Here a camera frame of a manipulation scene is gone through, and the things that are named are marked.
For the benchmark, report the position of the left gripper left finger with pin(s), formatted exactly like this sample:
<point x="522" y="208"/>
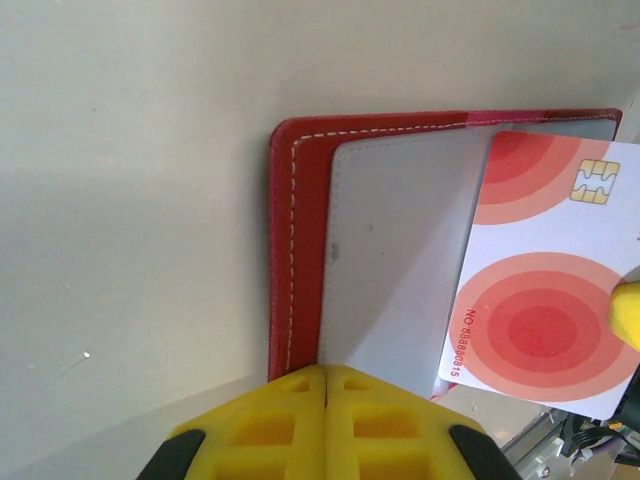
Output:
<point x="260" y="440"/>

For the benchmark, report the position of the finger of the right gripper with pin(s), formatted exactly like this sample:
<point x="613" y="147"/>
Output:
<point x="627" y="312"/>
<point x="634" y="410"/>

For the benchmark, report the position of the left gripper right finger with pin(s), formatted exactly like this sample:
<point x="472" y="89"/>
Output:
<point x="390" y="440"/>

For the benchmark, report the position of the white card with red circles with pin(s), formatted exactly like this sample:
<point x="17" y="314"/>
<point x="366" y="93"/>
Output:
<point x="525" y="325"/>

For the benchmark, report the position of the red card holder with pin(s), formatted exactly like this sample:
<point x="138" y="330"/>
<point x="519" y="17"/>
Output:
<point x="300" y="250"/>

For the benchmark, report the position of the aluminium rail beam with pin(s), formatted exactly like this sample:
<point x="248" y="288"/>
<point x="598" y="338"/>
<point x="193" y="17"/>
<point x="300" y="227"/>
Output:
<point x="535" y="455"/>

